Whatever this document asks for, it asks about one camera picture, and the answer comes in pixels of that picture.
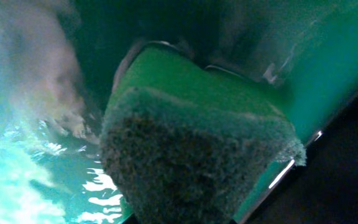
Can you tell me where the green sponge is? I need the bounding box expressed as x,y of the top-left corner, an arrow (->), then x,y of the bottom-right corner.
100,40 -> 306,223

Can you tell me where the black rectangular water tray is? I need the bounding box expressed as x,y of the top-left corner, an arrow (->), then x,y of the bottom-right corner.
0,1 -> 358,223

